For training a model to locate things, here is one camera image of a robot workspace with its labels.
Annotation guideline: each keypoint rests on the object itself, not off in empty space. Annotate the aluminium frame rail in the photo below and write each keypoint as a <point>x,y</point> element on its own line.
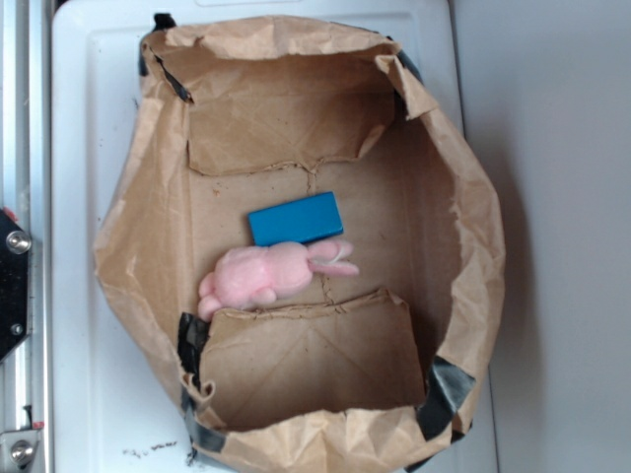
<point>26,374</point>

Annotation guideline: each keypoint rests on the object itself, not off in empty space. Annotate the pink plush bunny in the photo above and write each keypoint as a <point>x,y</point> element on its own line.
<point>247,277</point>

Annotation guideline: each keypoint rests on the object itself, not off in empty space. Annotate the brown paper bag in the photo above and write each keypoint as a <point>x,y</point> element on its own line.
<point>365,374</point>

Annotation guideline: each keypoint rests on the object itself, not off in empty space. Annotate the blue rectangular block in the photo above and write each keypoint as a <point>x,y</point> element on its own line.
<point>304,220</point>

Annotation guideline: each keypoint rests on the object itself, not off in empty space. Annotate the black mounting plate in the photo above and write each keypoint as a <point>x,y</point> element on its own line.
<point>14,284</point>

